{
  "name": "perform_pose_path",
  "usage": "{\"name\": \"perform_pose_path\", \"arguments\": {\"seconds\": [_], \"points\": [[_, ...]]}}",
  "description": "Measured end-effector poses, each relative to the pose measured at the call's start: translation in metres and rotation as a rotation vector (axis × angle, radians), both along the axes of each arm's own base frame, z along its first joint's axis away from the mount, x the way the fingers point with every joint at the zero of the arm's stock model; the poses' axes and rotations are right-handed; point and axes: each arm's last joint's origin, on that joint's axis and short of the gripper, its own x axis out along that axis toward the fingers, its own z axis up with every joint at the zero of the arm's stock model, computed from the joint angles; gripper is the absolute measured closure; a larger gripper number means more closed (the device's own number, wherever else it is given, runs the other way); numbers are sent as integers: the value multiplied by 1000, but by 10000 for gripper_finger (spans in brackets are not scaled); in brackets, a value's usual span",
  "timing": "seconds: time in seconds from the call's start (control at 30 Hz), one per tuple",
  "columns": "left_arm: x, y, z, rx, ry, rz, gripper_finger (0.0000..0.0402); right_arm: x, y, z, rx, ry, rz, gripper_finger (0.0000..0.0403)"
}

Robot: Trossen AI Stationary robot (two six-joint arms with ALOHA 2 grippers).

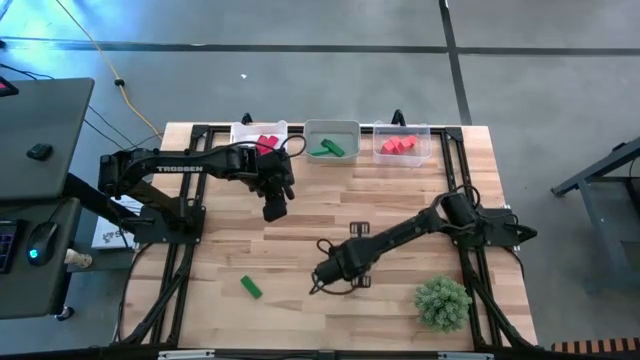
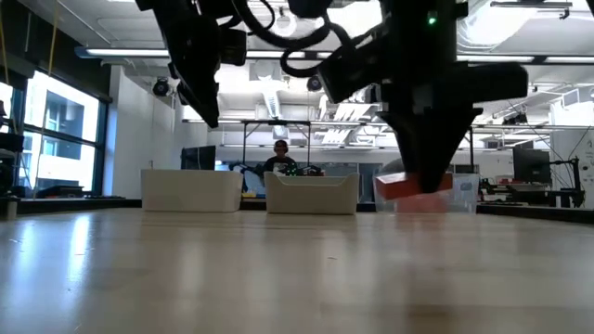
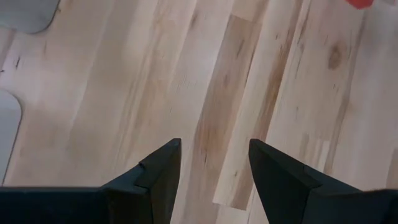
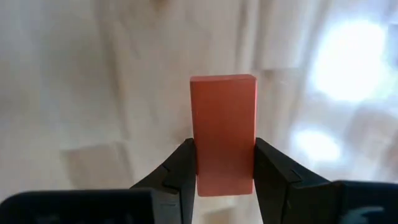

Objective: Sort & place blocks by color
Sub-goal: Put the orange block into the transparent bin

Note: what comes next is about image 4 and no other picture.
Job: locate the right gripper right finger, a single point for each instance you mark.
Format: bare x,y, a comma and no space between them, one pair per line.
280,186

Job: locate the orange wooden block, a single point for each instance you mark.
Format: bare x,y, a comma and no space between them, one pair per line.
224,130

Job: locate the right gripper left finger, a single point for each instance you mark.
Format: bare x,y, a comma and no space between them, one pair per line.
168,186

